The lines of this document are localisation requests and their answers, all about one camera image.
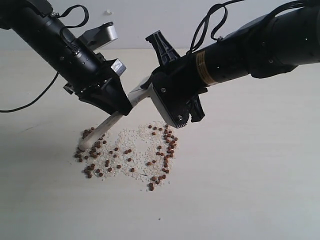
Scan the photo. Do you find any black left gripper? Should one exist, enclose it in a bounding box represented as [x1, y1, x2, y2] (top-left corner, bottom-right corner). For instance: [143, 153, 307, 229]
[62, 51, 133, 116]

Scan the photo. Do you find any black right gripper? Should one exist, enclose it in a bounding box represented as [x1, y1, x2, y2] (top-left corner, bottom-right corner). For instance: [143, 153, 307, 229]
[145, 30, 208, 123]

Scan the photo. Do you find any white wooden brush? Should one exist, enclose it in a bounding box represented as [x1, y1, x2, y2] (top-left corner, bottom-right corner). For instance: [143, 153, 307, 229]
[77, 76, 150, 151]

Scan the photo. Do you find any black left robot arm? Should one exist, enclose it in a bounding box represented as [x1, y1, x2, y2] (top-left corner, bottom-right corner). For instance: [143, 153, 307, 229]
[0, 0, 133, 116]

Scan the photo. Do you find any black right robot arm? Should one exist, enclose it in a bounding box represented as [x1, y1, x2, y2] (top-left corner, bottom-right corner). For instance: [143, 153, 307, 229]
[142, 0, 320, 128]

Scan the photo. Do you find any brown beans and rice pile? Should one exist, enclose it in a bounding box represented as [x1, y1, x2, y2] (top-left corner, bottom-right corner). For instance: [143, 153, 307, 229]
[68, 121, 180, 191]

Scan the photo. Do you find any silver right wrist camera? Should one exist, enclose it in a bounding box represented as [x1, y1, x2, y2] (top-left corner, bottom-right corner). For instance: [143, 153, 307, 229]
[147, 83, 187, 129]

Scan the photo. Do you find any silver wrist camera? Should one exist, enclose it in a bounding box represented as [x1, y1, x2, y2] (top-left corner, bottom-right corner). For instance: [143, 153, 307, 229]
[147, 83, 187, 129]
[77, 21, 118, 51]

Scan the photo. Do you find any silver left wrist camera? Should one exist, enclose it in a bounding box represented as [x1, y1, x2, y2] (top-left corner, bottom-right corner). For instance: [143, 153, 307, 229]
[77, 21, 118, 51]

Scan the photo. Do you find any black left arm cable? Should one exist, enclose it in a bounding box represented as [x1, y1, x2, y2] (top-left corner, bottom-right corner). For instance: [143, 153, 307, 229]
[0, 4, 90, 113]

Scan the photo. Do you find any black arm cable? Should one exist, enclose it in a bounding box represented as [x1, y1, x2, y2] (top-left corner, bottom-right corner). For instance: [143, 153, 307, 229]
[186, 0, 243, 55]
[0, 4, 90, 113]

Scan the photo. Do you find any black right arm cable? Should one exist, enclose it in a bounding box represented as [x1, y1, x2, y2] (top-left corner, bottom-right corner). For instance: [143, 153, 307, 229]
[186, 0, 243, 55]

